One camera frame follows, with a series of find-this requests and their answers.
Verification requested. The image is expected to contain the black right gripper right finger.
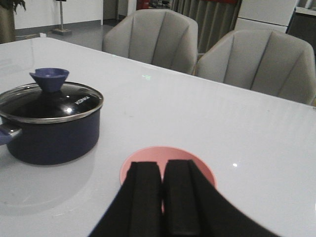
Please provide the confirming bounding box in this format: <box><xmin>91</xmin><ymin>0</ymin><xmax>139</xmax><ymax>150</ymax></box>
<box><xmin>163</xmin><ymin>159</ymin><xmax>276</xmax><ymax>237</ymax></box>

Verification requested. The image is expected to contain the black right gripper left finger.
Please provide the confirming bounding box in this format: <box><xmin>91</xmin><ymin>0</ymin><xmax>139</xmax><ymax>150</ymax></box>
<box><xmin>90</xmin><ymin>161</ymin><xmax>162</xmax><ymax>237</ymax></box>

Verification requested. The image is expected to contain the pink bowl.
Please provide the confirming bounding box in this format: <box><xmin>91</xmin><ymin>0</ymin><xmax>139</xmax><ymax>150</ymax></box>
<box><xmin>118</xmin><ymin>145</ymin><xmax>218</xmax><ymax>213</ymax></box>

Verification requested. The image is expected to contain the glass pot lid blue knob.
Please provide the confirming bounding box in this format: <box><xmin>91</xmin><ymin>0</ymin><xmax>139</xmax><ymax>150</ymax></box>
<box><xmin>0</xmin><ymin>68</ymin><xmax>104</xmax><ymax>124</ymax></box>

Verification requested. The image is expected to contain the potted plant with brown pot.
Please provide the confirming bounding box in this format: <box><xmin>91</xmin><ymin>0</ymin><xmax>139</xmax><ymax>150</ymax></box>
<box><xmin>0</xmin><ymin>0</ymin><xmax>26</xmax><ymax>44</ymax></box>

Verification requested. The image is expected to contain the dark blue saucepan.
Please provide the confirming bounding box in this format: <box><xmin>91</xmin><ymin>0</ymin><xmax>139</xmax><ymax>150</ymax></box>
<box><xmin>0</xmin><ymin>82</ymin><xmax>104</xmax><ymax>165</ymax></box>

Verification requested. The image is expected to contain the right grey upholstered chair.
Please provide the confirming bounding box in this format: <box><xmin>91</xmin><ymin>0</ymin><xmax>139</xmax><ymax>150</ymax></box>
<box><xmin>196</xmin><ymin>29</ymin><xmax>316</xmax><ymax>105</ymax></box>

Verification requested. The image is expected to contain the grey upholstered chair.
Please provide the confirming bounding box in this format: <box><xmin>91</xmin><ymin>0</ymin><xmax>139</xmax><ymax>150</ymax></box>
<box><xmin>102</xmin><ymin>9</ymin><xmax>198</xmax><ymax>75</ymax></box>
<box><xmin>196</xmin><ymin>29</ymin><xmax>316</xmax><ymax>105</ymax></box>

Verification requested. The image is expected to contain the left grey upholstered chair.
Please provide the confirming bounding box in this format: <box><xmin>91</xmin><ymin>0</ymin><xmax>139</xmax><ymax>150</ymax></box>
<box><xmin>102</xmin><ymin>9</ymin><xmax>198</xmax><ymax>75</ymax></box>

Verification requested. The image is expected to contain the metal floor stand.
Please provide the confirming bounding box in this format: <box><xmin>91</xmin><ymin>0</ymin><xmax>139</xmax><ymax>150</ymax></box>
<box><xmin>52</xmin><ymin>0</ymin><xmax>72</xmax><ymax>36</ymax></box>

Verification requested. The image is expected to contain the white cabinet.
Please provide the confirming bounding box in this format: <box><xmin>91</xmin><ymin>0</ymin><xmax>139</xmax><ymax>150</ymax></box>
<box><xmin>235</xmin><ymin>0</ymin><xmax>298</xmax><ymax>33</ymax></box>

